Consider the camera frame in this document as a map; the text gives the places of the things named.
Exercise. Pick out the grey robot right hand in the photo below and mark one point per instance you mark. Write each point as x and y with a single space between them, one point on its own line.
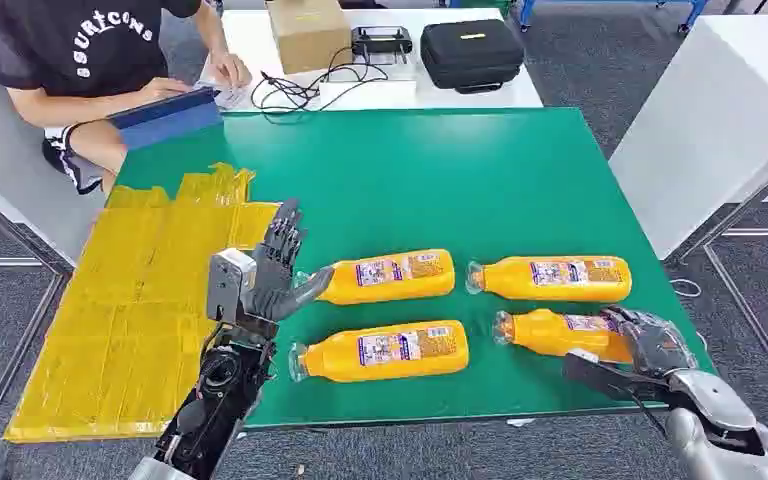
656 344

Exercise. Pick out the person's left hand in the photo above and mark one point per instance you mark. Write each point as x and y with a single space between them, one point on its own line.
230 68

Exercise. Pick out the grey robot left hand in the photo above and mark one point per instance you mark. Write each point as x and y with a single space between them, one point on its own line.
274 285

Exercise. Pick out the person's right hand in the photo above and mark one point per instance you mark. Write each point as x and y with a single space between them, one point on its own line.
162 87

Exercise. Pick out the orange drink bottle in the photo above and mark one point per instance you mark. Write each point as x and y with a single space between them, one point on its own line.
550 339
384 281
384 363
556 286

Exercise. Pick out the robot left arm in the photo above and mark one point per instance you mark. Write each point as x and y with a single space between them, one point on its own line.
215 397

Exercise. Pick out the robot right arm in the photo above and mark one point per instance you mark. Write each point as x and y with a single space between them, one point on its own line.
715 417

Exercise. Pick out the white paper slip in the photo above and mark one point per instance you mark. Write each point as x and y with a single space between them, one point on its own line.
230 98

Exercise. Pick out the blue tablet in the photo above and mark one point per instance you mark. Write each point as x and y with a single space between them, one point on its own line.
165 119

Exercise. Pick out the brown cardboard box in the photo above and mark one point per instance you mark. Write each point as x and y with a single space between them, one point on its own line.
308 33

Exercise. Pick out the person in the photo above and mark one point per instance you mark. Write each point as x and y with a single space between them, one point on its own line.
86 46

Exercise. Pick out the yellow plastic sheet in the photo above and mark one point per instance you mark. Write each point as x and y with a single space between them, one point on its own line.
132 318

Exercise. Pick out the black handheld controller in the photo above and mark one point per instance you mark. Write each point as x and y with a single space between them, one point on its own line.
382 40

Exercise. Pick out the grey table with metal legs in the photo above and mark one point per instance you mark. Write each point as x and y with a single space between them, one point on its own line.
0 159

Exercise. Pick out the green table mat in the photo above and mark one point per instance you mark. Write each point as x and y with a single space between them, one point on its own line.
424 185

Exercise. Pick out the white table with metal legs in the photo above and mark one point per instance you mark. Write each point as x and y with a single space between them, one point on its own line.
708 126

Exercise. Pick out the black zip case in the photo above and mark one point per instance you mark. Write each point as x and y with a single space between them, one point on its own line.
470 53

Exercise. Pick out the white table with equipment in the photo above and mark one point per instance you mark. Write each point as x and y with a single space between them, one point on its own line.
477 99

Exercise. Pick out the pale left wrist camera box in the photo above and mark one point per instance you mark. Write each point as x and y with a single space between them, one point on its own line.
226 283

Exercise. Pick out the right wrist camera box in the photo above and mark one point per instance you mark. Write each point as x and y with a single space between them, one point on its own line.
599 374

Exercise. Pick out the blue metal frame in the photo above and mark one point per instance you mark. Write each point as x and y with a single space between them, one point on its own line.
692 14

